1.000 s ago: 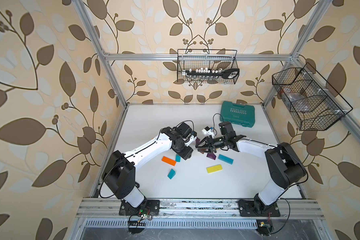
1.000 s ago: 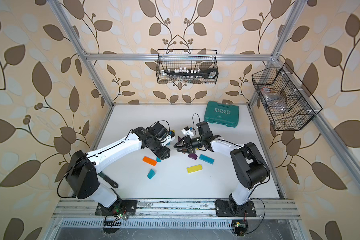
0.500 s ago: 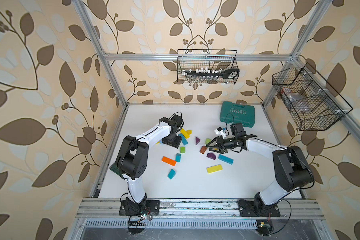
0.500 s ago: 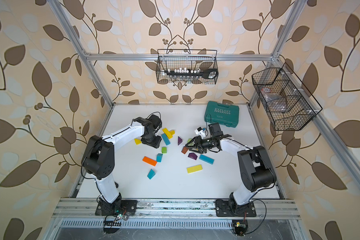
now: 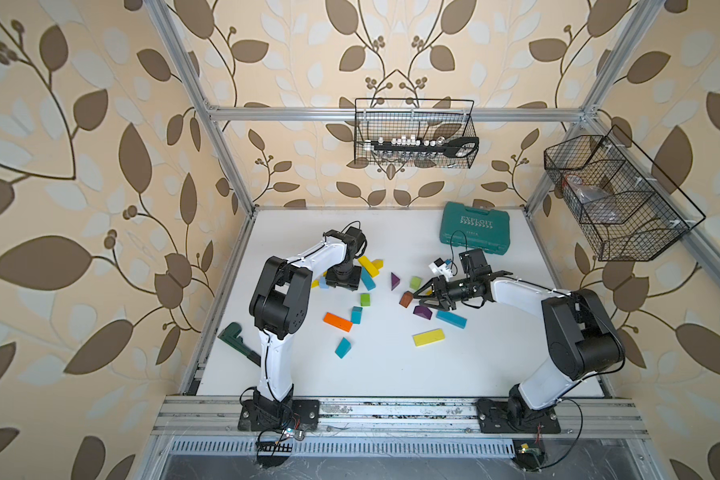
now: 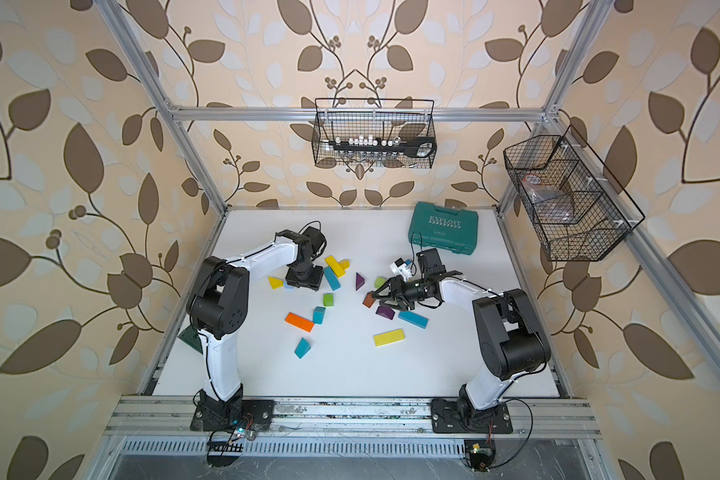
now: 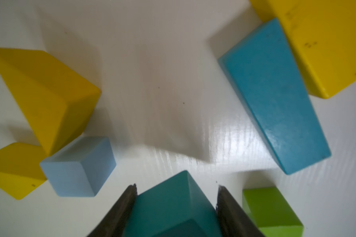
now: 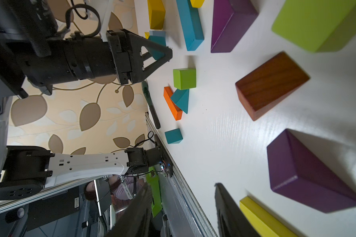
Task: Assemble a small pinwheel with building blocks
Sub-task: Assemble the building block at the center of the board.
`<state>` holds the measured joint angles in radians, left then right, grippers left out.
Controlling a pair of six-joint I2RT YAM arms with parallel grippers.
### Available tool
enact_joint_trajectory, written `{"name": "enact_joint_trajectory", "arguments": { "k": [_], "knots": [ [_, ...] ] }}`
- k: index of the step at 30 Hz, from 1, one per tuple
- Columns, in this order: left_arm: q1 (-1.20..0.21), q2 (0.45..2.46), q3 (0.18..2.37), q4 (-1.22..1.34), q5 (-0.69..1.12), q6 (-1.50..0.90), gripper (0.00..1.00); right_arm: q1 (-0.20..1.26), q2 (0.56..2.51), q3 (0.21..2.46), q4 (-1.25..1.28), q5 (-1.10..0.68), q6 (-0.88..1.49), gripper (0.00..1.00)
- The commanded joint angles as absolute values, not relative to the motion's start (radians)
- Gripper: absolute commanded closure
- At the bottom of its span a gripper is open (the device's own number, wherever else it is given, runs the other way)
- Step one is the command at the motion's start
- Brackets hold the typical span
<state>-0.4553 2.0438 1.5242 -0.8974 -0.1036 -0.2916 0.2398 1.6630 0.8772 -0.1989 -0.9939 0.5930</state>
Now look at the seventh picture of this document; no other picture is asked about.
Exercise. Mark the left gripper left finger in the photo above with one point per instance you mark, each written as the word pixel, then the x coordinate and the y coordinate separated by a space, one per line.
pixel 114 223

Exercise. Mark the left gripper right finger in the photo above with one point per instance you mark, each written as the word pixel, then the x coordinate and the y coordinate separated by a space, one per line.
pixel 233 220

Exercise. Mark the teal triangle block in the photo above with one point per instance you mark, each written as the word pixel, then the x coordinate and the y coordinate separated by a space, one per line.
pixel 176 207

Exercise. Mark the yellow triangle block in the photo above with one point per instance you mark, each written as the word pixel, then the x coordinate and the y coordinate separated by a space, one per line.
pixel 20 171
pixel 56 101

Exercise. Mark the light green cube centre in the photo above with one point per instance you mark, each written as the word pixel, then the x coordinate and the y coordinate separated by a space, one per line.
pixel 271 213

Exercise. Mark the light blue cube block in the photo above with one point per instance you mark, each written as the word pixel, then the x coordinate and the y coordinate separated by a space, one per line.
pixel 81 168

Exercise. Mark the long teal block upper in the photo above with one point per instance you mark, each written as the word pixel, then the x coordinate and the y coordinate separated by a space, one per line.
pixel 264 74

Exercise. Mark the long yellow block upper left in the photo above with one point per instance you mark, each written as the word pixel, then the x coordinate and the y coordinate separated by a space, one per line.
pixel 322 35

